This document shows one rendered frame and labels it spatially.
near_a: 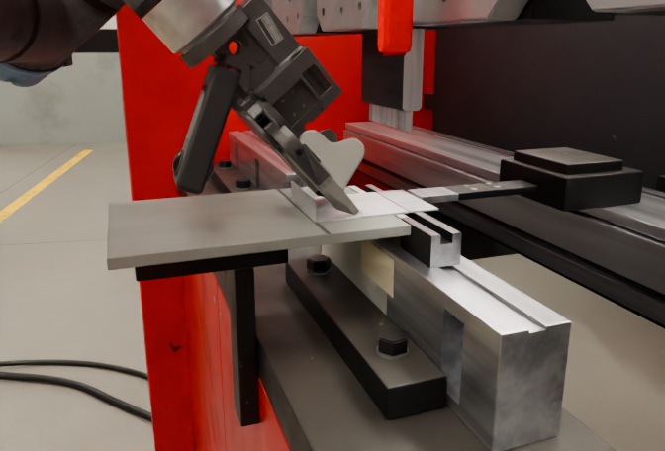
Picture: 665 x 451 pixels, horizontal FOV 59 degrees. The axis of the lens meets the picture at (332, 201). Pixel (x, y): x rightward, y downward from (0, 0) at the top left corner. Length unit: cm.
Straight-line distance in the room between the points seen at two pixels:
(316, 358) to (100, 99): 730
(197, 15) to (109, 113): 728
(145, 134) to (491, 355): 111
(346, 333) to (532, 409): 18
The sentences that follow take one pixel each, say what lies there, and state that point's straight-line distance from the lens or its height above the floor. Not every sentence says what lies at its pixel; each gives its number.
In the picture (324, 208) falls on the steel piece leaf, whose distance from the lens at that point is 59.
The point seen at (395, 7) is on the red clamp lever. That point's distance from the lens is 43.
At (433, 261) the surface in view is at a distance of 53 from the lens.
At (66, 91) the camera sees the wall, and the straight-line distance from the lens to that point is 786.
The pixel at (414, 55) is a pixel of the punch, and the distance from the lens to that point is 57.
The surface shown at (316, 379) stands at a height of 88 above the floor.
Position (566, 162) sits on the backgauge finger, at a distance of 70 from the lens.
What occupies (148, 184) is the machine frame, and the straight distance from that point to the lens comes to 144.
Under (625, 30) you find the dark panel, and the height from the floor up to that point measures 118.
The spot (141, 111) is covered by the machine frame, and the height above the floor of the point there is 102.
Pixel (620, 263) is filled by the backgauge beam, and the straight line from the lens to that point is 71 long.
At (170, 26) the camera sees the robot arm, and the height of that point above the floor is 118.
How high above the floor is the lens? 116
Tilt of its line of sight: 15 degrees down
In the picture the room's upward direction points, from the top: straight up
